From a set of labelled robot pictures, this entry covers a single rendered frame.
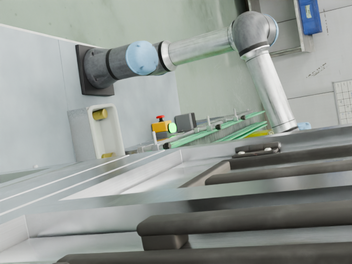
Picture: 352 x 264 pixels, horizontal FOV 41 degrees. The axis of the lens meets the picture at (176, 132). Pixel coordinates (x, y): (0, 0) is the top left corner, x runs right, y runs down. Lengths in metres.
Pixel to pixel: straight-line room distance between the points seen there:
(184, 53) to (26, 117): 0.60
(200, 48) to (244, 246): 1.44
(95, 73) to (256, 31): 0.59
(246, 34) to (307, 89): 6.10
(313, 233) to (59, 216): 0.20
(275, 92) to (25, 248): 1.17
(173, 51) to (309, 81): 5.91
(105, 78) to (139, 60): 0.16
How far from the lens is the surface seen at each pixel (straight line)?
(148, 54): 1.65
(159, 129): 2.11
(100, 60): 1.69
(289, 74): 7.58
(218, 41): 1.64
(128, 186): 0.54
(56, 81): 1.60
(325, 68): 7.51
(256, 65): 1.46
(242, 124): 3.07
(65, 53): 1.68
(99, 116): 1.68
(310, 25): 6.93
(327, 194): 0.30
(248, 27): 1.48
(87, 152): 1.59
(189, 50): 1.68
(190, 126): 2.34
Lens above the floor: 1.70
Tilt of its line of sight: 24 degrees down
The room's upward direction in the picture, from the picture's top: 81 degrees clockwise
